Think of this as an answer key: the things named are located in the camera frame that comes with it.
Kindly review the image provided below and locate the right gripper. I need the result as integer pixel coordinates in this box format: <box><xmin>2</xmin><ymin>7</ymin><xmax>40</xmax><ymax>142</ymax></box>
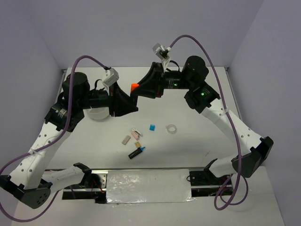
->
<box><xmin>131</xmin><ymin>61</ymin><xmax>193</xmax><ymax>98</ymax></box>

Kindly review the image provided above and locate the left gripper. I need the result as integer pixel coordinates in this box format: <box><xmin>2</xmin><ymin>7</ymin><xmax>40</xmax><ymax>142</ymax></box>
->
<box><xmin>78</xmin><ymin>81</ymin><xmax>139</xmax><ymax>118</ymax></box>

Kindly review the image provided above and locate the orange highlighter cap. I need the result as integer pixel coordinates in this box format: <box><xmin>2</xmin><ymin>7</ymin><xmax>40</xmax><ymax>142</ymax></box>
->
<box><xmin>131</xmin><ymin>83</ymin><xmax>139</xmax><ymax>92</ymax></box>

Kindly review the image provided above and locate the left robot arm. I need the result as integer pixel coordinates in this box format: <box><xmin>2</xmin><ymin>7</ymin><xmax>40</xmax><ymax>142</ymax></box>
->
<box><xmin>0</xmin><ymin>69</ymin><xmax>138</xmax><ymax>209</ymax></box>

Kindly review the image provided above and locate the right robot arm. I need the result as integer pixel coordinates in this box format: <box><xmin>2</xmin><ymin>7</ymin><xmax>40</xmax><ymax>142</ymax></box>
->
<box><xmin>130</xmin><ymin>56</ymin><xmax>274</xmax><ymax>184</ymax></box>

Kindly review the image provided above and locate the white round divided container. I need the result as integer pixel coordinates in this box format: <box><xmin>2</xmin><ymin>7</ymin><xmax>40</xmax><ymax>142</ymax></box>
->
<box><xmin>85</xmin><ymin>107</ymin><xmax>110</xmax><ymax>121</ymax></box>

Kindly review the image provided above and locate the pink eraser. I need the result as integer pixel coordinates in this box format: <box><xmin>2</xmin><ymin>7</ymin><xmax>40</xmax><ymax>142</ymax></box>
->
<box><xmin>131</xmin><ymin>131</ymin><xmax>140</xmax><ymax>141</ymax></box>

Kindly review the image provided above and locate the beige eraser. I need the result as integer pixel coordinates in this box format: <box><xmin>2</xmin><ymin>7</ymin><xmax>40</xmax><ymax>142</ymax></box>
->
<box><xmin>122</xmin><ymin>135</ymin><xmax>131</xmax><ymax>145</ymax></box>

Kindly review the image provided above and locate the blue highlighter cap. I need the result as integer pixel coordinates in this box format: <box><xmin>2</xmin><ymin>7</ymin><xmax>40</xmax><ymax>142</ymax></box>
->
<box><xmin>150</xmin><ymin>124</ymin><xmax>155</xmax><ymax>131</ymax></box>

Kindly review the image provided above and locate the small yellow sharpener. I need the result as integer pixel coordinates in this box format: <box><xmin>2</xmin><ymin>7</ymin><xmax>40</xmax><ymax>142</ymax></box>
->
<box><xmin>135</xmin><ymin>142</ymin><xmax>141</xmax><ymax>148</ymax></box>

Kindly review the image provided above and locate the clear tape roll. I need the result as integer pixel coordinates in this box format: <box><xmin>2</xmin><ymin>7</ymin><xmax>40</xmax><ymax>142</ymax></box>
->
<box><xmin>166</xmin><ymin>124</ymin><xmax>177</xmax><ymax>134</ymax></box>

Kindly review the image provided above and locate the blue tip black highlighter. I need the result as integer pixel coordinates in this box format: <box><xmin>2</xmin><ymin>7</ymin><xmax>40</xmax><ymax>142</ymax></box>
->
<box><xmin>128</xmin><ymin>146</ymin><xmax>145</xmax><ymax>159</ymax></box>

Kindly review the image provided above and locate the silver foil mat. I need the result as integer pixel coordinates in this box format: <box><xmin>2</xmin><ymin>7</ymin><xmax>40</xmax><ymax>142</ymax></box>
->
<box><xmin>106</xmin><ymin>169</ymin><xmax>193</xmax><ymax>204</ymax></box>

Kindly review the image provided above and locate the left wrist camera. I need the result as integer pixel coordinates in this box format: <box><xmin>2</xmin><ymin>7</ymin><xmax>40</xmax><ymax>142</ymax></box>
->
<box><xmin>102</xmin><ymin>68</ymin><xmax>119</xmax><ymax>91</ymax></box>

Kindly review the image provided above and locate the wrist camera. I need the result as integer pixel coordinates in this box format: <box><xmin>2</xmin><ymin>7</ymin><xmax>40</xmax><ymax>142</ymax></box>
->
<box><xmin>152</xmin><ymin>43</ymin><xmax>171</xmax><ymax>72</ymax></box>
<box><xmin>102</xmin><ymin>68</ymin><xmax>119</xmax><ymax>91</ymax></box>

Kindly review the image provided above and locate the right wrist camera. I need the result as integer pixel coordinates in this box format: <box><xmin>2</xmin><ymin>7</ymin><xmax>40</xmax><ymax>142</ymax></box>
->
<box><xmin>152</xmin><ymin>43</ymin><xmax>171</xmax><ymax>72</ymax></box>

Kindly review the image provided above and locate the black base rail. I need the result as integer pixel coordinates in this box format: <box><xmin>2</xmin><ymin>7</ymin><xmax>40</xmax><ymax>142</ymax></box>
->
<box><xmin>62</xmin><ymin>169</ymin><xmax>233</xmax><ymax>204</ymax></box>

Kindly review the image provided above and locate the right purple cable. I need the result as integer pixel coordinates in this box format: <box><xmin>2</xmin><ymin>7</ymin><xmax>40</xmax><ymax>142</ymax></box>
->
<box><xmin>168</xmin><ymin>34</ymin><xmax>249</xmax><ymax>211</ymax></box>

